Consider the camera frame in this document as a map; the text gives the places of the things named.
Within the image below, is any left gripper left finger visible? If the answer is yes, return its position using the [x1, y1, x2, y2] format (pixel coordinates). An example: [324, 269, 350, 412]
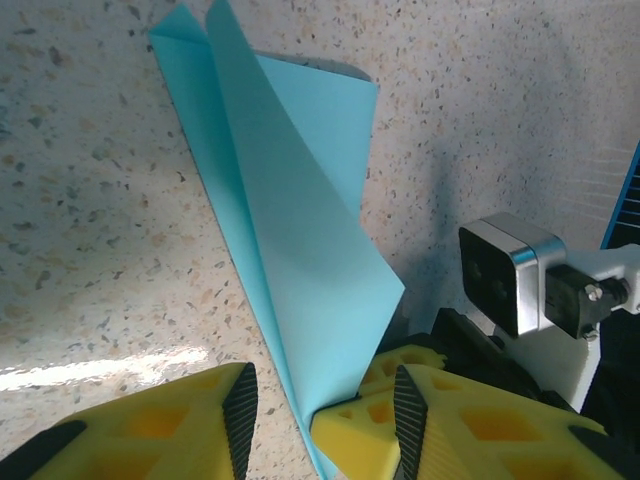
[0, 361, 260, 480]

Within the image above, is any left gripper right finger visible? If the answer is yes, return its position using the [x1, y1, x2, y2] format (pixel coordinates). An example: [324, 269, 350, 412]
[393, 363, 631, 480]

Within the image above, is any light blue paper sheet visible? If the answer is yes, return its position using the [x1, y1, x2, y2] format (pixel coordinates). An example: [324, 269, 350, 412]
[148, 0, 406, 480]

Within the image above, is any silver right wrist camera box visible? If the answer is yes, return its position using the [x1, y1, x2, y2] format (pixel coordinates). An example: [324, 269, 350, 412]
[458, 212, 569, 339]

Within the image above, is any black camera cable plug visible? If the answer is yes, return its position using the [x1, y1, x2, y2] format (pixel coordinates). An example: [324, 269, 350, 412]
[544, 263, 632, 342]

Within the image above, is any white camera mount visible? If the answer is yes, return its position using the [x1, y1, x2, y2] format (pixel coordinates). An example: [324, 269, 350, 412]
[562, 243, 640, 416]

